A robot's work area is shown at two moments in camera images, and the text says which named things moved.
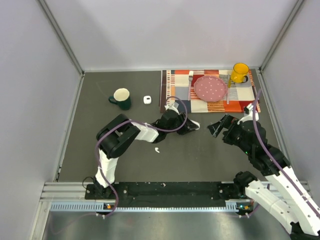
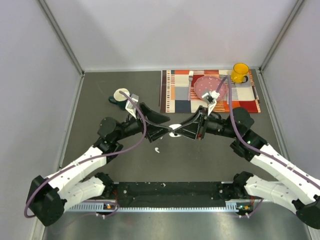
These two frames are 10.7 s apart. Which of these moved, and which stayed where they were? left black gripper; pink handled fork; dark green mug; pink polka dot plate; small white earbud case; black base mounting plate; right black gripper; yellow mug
Moved: small white earbud case; right black gripper; left black gripper
Stayed: pink polka dot plate; pink handled fork; black base mounting plate; yellow mug; dark green mug
